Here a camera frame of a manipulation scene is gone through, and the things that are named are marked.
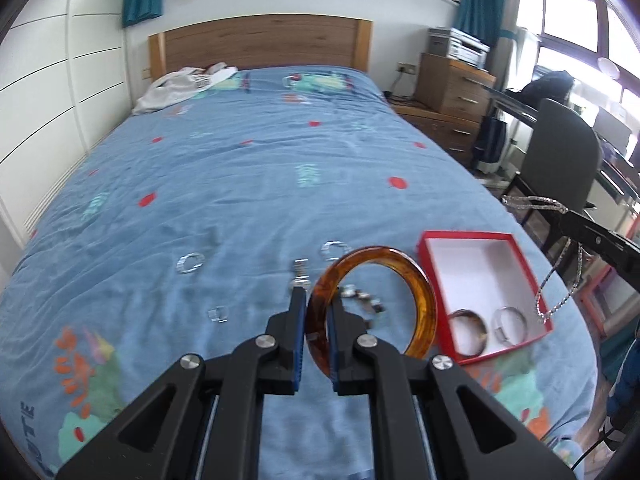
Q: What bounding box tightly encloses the amber resin bangle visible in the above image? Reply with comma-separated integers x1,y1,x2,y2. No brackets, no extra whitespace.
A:
305,246,438,378

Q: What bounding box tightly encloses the black cable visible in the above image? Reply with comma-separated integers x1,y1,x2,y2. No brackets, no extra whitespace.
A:
570,410,623,472

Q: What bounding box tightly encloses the thin tortoiseshell bangle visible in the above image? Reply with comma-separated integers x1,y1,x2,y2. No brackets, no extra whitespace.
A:
447,310,488,358

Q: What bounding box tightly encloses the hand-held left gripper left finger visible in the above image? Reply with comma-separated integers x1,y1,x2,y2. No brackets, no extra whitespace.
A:
55,287,307,480

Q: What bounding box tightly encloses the person's blue trouser leg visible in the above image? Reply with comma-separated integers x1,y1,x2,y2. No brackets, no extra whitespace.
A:
604,320,640,433

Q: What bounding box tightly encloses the grey upholstered chair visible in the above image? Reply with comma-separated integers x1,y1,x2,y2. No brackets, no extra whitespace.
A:
514,97,604,228

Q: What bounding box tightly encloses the dark beaded bracelet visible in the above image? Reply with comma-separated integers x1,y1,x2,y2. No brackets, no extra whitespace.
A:
340,284,388,331

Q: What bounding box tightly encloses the wooden headboard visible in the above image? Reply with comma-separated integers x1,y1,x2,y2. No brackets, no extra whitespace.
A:
149,14,373,97

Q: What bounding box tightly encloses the blue printed bedspread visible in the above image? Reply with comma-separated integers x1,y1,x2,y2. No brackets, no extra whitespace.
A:
0,65,601,480

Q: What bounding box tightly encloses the wooden drawer cabinet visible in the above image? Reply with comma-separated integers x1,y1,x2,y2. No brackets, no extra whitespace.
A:
415,52,497,122

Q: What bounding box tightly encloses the silver chain necklace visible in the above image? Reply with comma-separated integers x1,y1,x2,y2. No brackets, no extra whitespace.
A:
501,195,585,322

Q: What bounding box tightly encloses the white panelled wardrobe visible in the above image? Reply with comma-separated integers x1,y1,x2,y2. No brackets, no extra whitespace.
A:
0,0,132,243

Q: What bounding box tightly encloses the large twisted silver bangle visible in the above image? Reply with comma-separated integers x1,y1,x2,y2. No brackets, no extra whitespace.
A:
177,252,206,275

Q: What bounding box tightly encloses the white printed garment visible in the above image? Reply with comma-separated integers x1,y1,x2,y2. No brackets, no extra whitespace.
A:
132,62,239,114

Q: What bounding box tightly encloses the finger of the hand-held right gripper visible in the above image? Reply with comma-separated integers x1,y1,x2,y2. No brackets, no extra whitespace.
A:
550,210,640,272

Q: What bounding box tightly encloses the navy tote bag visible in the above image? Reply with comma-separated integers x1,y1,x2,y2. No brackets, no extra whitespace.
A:
472,115,509,174

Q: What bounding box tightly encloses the glass top desk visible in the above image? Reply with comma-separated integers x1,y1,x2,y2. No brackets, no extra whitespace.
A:
482,85,640,208

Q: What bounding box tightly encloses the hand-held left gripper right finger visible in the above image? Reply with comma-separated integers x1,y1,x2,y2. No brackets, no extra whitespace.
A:
327,297,578,480

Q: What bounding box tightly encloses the black bag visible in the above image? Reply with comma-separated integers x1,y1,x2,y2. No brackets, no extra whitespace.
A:
520,71,576,109

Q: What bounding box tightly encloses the computer monitor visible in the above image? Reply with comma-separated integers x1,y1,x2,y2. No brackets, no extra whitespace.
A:
595,110,633,152

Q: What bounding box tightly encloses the grey printer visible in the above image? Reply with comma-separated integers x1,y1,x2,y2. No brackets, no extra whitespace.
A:
427,26,491,66

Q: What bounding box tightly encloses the red jewelry box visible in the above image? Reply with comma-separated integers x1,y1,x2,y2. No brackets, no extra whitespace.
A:
416,231,555,366

